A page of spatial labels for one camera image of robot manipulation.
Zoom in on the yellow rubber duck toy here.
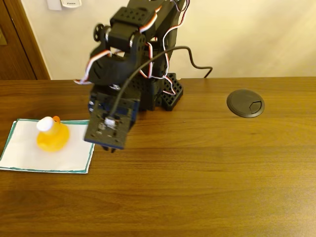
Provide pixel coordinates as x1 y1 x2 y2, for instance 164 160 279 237
36 115 71 153

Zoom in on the brown wooden door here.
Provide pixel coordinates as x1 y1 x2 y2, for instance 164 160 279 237
0 0 51 80

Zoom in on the white wall switch plate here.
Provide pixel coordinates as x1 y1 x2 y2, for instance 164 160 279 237
46 0 62 11

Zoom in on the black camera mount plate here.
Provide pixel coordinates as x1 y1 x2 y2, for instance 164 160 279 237
83 108 138 151

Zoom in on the white wall controller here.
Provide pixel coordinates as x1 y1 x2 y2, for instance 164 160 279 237
60 0 82 8

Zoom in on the black round cable grommet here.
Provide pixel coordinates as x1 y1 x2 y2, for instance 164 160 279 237
226 89 266 119

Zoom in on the black camera cable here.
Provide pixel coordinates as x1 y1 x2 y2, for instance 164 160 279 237
107 45 213 123

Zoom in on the white paper sheet green border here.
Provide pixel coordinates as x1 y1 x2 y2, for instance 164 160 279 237
0 118 96 174

